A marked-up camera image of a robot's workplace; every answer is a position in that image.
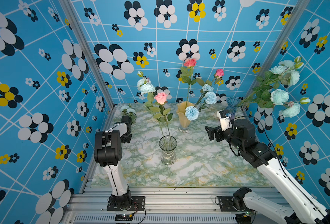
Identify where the clear ribbed glass vase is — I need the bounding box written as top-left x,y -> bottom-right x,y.
159,135 -> 177,165

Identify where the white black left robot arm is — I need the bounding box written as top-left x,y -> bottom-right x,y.
94,115 -> 132,210

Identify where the aluminium frame post right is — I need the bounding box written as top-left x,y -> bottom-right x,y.
234,1 -> 309,97

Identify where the light blue peony bouquet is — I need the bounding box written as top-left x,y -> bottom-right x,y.
237,57 -> 311,118

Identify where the purple tinted glass vase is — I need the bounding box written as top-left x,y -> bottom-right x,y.
226,97 -> 241,119

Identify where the green circuit board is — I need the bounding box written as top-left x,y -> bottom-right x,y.
115,213 -> 135,223

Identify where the red rose stem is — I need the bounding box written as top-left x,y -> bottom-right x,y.
180,58 -> 197,112

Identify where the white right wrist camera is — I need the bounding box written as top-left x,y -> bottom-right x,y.
216,109 -> 233,132

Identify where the aluminium frame post left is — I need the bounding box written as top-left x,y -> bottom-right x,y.
59,0 -> 115,111

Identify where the yellow beige vase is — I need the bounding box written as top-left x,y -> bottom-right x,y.
176,101 -> 194,133

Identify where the small pink rose stem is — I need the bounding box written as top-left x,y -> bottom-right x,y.
195,68 -> 225,110

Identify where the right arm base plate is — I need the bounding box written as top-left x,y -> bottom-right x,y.
216,196 -> 250,212

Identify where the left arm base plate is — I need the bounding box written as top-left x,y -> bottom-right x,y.
106,195 -> 146,211

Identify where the blue carnation stem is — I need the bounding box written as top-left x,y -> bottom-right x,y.
185,84 -> 217,121

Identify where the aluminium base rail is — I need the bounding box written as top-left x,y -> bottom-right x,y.
62,187 -> 238,224

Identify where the aluminium frame post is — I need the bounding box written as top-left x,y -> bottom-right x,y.
59,0 -> 115,111
234,1 -> 309,97

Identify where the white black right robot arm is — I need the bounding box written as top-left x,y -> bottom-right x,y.
205,117 -> 330,224

